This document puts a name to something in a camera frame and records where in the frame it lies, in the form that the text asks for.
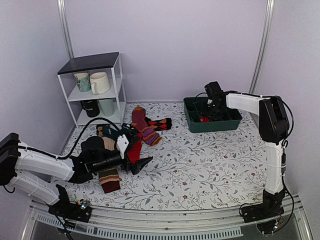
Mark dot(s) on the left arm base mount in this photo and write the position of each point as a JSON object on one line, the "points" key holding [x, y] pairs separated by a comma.
{"points": [[79, 211]]}

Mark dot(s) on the white shelf black top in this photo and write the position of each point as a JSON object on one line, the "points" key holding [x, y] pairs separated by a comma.
{"points": [[105, 62]]}

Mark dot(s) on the teal patterned mug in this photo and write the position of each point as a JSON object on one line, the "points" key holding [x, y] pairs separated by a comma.
{"points": [[82, 81]]}

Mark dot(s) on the right corner metal post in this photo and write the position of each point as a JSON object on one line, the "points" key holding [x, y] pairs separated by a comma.
{"points": [[263, 45]]}

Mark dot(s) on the green divided organizer tray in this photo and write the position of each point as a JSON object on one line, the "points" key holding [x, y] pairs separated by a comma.
{"points": [[192, 110]]}

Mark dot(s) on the left corner metal post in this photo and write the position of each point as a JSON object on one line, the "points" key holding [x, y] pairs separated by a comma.
{"points": [[65, 28]]}

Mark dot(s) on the single red sock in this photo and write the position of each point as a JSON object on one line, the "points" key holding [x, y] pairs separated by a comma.
{"points": [[134, 153]]}

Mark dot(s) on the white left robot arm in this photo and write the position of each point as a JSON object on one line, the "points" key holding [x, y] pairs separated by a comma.
{"points": [[18, 162]]}

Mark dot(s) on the mint green mug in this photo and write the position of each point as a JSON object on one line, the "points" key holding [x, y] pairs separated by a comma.
{"points": [[107, 106]]}

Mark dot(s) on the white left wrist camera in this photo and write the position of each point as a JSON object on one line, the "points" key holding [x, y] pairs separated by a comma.
{"points": [[121, 145]]}

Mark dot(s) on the black orange argyle sock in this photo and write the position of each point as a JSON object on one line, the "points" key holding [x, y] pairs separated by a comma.
{"points": [[160, 124]]}

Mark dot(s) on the aluminium front rail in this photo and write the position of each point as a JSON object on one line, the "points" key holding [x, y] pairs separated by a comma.
{"points": [[206, 224]]}

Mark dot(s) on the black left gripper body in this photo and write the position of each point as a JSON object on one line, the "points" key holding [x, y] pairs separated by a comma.
{"points": [[102, 165]]}

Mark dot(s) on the red sock pair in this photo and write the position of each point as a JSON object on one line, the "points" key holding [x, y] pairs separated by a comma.
{"points": [[204, 119]]}

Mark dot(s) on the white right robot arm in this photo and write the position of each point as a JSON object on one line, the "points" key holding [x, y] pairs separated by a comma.
{"points": [[273, 128]]}

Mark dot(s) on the floral white table mat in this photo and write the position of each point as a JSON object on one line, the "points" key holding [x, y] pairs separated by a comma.
{"points": [[189, 171]]}

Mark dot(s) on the maroon purple striped sock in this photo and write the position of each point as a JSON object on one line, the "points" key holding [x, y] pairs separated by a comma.
{"points": [[149, 135]]}

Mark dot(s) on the dark teal sock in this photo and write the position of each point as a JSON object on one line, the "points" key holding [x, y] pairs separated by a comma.
{"points": [[125, 129]]}

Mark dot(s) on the cream white mug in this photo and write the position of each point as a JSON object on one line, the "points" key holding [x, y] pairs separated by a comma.
{"points": [[99, 83]]}

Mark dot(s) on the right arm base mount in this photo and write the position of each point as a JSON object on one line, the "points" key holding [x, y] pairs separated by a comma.
{"points": [[265, 212]]}

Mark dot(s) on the corner metal post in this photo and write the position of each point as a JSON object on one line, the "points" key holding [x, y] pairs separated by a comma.
{"points": [[65, 28], [263, 45]]}

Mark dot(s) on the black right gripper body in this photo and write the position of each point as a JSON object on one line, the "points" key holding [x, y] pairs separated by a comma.
{"points": [[212, 111]]}

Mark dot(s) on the brown striped sock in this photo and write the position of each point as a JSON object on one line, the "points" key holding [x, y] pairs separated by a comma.
{"points": [[109, 180]]}

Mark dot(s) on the black mug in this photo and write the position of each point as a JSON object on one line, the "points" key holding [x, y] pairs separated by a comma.
{"points": [[91, 107]]}

